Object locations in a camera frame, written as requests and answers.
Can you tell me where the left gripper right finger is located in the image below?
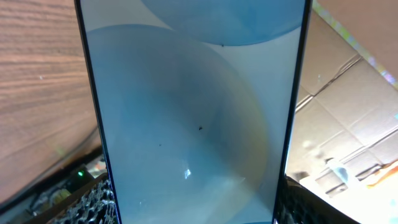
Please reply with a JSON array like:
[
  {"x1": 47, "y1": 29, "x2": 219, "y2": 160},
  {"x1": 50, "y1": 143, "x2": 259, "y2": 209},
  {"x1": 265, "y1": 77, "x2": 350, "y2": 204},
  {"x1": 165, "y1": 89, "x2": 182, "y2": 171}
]
[{"x1": 275, "y1": 176, "x2": 359, "y2": 224}]

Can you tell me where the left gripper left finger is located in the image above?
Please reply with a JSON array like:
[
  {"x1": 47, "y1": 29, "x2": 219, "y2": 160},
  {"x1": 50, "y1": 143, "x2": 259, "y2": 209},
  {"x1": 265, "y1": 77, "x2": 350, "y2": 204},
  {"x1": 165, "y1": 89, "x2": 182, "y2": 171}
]
[{"x1": 26, "y1": 173, "x2": 118, "y2": 224}]

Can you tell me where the blue screen smartphone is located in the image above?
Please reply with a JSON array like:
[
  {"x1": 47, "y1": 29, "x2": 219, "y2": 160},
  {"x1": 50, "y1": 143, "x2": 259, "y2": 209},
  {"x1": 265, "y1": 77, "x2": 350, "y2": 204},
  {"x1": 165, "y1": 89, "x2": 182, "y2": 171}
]
[{"x1": 75, "y1": 0, "x2": 312, "y2": 224}]

